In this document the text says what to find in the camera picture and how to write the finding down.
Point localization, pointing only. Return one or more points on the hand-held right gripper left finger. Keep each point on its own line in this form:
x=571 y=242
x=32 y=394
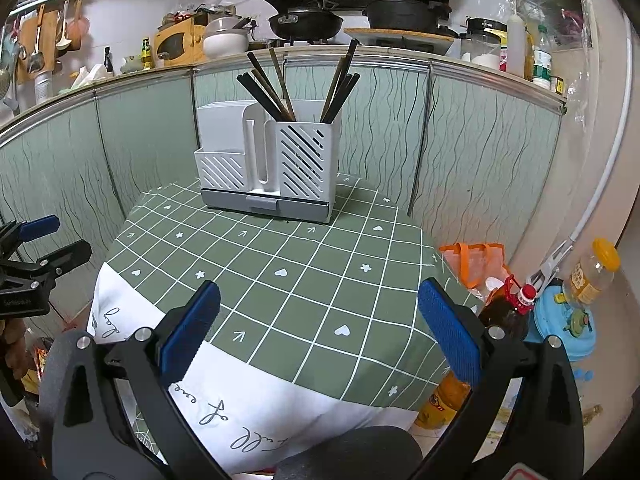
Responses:
x=190 y=325

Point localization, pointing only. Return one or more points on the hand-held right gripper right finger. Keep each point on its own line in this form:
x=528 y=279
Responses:
x=450 y=330

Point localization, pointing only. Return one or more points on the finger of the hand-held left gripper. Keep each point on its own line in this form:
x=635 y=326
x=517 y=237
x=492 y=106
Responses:
x=40 y=225
x=60 y=257

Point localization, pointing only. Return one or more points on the white utensil holder grey base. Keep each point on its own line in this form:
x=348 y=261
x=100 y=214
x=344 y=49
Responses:
x=220 y=125

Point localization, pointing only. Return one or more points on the brown wooden chopstick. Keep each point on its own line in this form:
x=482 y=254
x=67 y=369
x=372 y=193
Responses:
x=265 y=80
x=281 y=82

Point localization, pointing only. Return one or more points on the light wooden chopstick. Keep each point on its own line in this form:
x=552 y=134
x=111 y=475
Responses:
x=340 y=77

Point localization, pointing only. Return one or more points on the person's left hand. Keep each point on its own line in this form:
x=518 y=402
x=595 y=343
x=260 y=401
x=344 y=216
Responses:
x=12 y=350

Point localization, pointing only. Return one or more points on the dark oil bottle red cap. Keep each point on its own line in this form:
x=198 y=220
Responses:
x=505 y=315

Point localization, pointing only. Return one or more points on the orange bag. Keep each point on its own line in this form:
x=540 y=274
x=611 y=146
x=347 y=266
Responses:
x=475 y=265

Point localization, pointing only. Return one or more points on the yellow oil bottle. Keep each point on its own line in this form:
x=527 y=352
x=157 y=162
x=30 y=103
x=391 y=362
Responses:
x=440 y=400

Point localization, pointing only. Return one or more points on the green kitchen cabinet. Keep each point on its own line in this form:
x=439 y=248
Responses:
x=75 y=160

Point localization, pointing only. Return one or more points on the blue plastic container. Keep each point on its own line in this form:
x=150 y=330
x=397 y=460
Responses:
x=560 y=330

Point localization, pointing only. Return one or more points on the white clamp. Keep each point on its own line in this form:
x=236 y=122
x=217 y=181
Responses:
x=550 y=265

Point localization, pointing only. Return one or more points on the green checked tablecloth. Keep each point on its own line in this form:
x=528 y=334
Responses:
x=310 y=270

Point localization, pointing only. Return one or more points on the clear jar yellow lid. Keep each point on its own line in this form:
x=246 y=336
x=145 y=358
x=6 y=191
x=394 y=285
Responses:
x=587 y=275

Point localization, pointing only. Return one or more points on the white plastic packet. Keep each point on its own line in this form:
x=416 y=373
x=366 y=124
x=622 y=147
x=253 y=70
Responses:
x=87 y=77

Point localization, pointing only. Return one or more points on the person's right leg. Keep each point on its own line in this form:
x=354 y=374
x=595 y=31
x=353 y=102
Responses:
x=350 y=455

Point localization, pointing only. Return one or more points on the hanging wooden cutting board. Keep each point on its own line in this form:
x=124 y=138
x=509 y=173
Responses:
x=47 y=35

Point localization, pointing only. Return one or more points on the green glass bottle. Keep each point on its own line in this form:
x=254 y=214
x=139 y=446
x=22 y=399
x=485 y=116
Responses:
x=146 y=57

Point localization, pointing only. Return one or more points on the yellow microwave oven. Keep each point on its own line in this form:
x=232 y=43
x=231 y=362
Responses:
x=175 y=45

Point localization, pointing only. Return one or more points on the white pot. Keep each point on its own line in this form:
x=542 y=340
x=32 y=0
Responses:
x=225 y=42

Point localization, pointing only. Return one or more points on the white pipe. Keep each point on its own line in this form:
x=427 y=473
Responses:
x=617 y=130

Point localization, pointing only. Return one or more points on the small dark jar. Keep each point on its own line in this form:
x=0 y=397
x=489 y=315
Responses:
x=557 y=84

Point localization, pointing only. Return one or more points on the white bottle green label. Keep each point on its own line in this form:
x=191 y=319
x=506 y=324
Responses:
x=541 y=65

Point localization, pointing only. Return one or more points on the clear jar black lid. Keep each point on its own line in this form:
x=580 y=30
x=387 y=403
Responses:
x=482 y=50

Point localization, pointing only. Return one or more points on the white squeeze bottle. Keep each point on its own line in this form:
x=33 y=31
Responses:
x=516 y=45

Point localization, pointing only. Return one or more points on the black cast iron pot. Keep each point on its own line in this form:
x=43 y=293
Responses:
x=405 y=15

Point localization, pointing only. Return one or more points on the black wok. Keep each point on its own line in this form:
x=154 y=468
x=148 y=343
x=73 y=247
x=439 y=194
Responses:
x=305 y=22

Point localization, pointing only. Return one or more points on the clear plastic covered shelf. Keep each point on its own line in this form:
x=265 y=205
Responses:
x=555 y=5

